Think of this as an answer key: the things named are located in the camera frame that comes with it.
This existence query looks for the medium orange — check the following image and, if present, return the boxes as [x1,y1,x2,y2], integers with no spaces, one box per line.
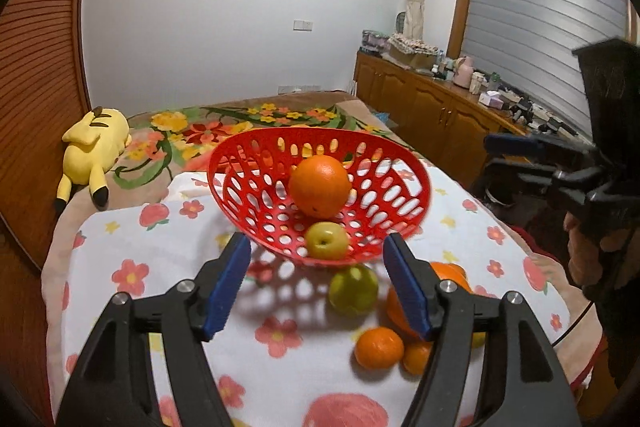
[288,155,352,219]

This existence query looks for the black waste bin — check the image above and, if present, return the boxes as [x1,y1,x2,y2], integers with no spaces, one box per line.
[484,184,521,208]

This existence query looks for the red perforated plastic basket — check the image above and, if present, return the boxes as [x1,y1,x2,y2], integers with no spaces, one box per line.
[206,127,433,268]

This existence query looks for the green pear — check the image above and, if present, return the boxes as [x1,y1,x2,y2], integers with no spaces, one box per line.
[328,264,379,315]

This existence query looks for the window with grey blinds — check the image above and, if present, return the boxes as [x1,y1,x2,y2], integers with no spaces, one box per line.
[447,0,632,140]

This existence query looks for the pink kettle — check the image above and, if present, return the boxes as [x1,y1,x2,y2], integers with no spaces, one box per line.
[452,56,476,88]

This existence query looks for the cardboard box with cloth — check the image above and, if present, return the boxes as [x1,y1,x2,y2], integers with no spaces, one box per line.
[387,33,443,70]

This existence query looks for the wooden louvered wardrobe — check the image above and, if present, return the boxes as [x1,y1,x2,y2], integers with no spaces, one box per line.
[0,0,101,408]

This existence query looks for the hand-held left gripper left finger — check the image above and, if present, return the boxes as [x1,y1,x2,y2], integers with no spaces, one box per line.
[55,232,252,427]

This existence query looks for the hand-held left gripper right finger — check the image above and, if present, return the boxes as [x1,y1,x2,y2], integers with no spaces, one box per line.
[382,233,583,427]

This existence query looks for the black gadget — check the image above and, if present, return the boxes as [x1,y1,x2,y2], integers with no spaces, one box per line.
[545,116,578,136]
[510,96,536,124]

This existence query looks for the large orange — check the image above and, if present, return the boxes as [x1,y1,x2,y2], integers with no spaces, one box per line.
[387,261,471,339]

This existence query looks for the small green apple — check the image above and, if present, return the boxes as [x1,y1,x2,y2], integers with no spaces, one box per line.
[305,222,350,260]

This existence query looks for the white strawberry print blanket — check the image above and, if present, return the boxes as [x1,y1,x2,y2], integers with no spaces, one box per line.
[47,157,608,427]

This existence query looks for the wooden sideboard cabinet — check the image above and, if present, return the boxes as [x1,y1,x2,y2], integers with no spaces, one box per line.
[355,51,591,190]

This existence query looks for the yellow plush toy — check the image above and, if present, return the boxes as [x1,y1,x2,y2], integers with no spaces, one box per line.
[54,106,133,214]

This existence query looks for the black cable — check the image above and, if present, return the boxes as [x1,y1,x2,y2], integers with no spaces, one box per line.
[551,301,597,349]

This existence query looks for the small mandarin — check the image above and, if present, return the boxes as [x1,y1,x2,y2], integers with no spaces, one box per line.
[402,341,434,376]

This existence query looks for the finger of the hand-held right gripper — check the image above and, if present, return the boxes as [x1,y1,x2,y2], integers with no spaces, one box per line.
[484,133,598,160]
[486,157,557,190]

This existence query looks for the brown floral bedspread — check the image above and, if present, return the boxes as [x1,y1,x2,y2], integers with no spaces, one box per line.
[42,92,416,268]

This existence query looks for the purple packets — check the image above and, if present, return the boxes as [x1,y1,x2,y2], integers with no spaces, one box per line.
[361,29,390,55]

